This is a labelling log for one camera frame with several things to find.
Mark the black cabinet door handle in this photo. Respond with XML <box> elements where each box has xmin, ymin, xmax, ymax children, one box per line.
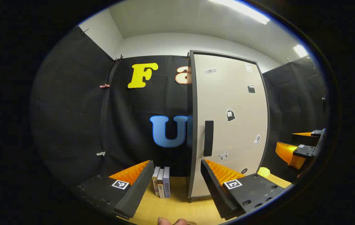
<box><xmin>204</xmin><ymin>120</ymin><xmax>214</xmax><ymax>157</ymax></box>

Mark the long ceiling light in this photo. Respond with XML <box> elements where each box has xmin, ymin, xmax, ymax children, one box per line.
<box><xmin>207</xmin><ymin>0</ymin><xmax>270</xmax><ymax>25</ymax></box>

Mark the dark grey cabinet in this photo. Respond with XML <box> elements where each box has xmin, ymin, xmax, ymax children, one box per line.
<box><xmin>186</xmin><ymin>49</ymin><xmax>272</xmax><ymax>203</ymax></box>

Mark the tan book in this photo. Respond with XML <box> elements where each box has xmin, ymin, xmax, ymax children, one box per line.
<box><xmin>152</xmin><ymin>166</ymin><xmax>160</xmax><ymax>197</ymax></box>

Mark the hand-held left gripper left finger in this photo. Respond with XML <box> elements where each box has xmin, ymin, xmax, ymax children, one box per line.
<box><xmin>71</xmin><ymin>160</ymin><xmax>155</xmax><ymax>220</ymax></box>

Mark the black backdrop cloth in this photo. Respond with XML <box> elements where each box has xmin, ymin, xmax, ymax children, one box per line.
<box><xmin>29</xmin><ymin>25</ymin><xmax>328</xmax><ymax>188</ymax></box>

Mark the small ceiling light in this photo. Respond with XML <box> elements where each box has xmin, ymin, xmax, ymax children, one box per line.
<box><xmin>293</xmin><ymin>44</ymin><xmax>308</xmax><ymax>58</ymax></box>

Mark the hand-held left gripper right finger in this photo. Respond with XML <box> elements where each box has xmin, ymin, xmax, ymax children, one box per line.
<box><xmin>200</xmin><ymin>159</ymin><xmax>293</xmax><ymax>220</ymax></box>

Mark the yellow lumpy ball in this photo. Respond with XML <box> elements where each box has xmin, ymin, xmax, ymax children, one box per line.
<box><xmin>257</xmin><ymin>167</ymin><xmax>271</xmax><ymax>179</ymax></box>

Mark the beige cabinet door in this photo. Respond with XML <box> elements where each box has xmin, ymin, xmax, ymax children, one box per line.
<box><xmin>194</xmin><ymin>54</ymin><xmax>269</xmax><ymax>198</ymax></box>

